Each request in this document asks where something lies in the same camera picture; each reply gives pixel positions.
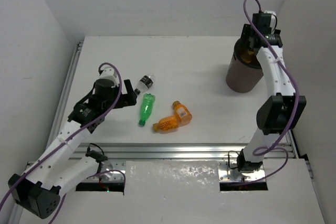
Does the black cable loop right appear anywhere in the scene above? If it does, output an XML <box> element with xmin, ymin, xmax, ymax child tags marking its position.
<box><xmin>227</xmin><ymin>150</ymin><xmax>241</xmax><ymax>171</ymax></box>

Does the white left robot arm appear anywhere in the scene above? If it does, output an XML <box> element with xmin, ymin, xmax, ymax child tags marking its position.
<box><xmin>8</xmin><ymin>78</ymin><xmax>137</xmax><ymax>219</ymax></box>

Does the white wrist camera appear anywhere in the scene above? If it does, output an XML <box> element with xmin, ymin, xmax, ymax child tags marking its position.
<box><xmin>264</xmin><ymin>10</ymin><xmax>278</xmax><ymax>30</ymax></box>
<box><xmin>99</xmin><ymin>67</ymin><xmax>120</xmax><ymax>87</ymax></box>

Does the black cable loop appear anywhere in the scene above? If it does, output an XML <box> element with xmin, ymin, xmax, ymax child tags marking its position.
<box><xmin>227</xmin><ymin>150</ymin><xmax>241</xmax><ymax>171</ymax></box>
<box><xmin>86</xmin><ymin>143</ymin><xmax>106</xmax><ymax>162</ymax></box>

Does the orange juice bottle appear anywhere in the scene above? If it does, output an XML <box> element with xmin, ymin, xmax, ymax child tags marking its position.
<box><xmin>153</xmin><ymin>115</ymin><xmax>180</xmax><ymax>132</ymax></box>
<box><xmin>240</xmin><ymin>50</ymin><xmax>257</xmax><ymax>64</ymax></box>

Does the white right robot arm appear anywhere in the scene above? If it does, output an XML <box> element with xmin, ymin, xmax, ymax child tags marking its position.
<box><xmin>233</xmin><ymin>10</ymin><xmax>307</xmax><ymax>172</ymax></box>

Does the brown cylindrical bin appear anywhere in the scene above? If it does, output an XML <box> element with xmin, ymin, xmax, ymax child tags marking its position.
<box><xmin>226</xmin><ymin>39</ymin><xmax>264</xmax><ymax>93</ymax></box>

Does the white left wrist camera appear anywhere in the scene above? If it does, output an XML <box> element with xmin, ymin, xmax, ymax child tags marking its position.
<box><xmin>99</xmin><ymin>67</ymin><xmax>120</xmax><ymax>87</ymax></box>

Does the green plastic bottle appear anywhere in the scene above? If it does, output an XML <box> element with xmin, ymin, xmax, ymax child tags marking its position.
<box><xmin>139</xmin><ymin>93</ymin><xmax>155</xmax><ymax>126</ymax></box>

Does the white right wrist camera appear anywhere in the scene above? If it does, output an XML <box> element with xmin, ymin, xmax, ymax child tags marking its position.
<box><xmin>264</xmin><ymin>10</ymin><xmax>278</xmax><ymax>30</ymax></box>

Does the orange juice bottle barcode label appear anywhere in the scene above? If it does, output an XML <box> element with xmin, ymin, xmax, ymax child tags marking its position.
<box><xmin>172</xmin><ymin>101</ymin><xmax>192</xmax><ymax>125</ymax></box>

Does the clear bottle black label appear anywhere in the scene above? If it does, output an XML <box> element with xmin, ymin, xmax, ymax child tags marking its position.
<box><xmin>134</xmin><ymin>73</ymin><xmax>155</xmax><ymax>95</ymax></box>

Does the black cable loop left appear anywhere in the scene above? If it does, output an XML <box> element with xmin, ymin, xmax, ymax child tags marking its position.
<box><xmin>86</xmin><ymin>143</ymin><xmax>106</xmax><ymax>162</ymax></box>

